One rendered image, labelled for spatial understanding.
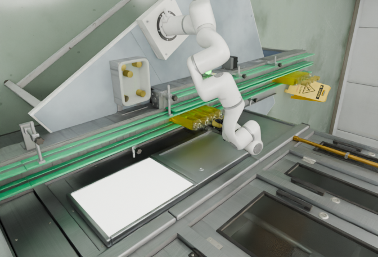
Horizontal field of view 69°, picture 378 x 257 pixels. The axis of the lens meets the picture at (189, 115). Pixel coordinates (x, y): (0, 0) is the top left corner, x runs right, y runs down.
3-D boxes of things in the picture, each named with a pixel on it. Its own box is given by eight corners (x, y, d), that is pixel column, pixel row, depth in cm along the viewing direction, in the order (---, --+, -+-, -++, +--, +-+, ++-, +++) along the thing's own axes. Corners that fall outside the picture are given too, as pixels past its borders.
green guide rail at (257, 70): (165, 95, 148) (174, 99, 143) (164, 94, 148) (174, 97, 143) (306, 53, 261) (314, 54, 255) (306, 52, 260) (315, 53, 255)
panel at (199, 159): (66, 199, 113) (108, 248, 90) (65, 193, 111) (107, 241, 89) (211, 131, 170) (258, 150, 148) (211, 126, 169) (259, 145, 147)
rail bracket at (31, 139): (21, 148, 113) (39, 170, 99) (10, 111, 107) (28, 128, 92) (34, 144, 117) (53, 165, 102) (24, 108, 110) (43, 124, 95)
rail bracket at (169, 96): (159, 112, 149) (174, 119, 140) (157, 82, 142) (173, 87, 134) (163, 111, 150) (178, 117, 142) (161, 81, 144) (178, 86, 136)
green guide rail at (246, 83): (165, 108, 151) (175, 112, 146) (165, 107, 151) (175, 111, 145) (305, 61, 263) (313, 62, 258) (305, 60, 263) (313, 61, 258)
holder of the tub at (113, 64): (115, 112, 145) (123, 116, 140) (109, 60, 134) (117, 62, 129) (142, 104, 156) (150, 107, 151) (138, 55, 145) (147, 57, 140)
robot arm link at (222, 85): (238, 83, 117) (206, 97, 121) (217, 39, 108) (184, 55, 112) (243, 102, 103) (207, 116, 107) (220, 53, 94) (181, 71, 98)
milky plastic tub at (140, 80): (114, 103, 142) (123, 107, 137) (109, 60, 134) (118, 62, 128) (142, 95, 154) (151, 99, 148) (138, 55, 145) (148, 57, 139)
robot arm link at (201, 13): (198, 49, 116) (186, 12, 107) (198, 32, 136) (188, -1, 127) (220, 43, 114) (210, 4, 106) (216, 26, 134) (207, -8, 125)
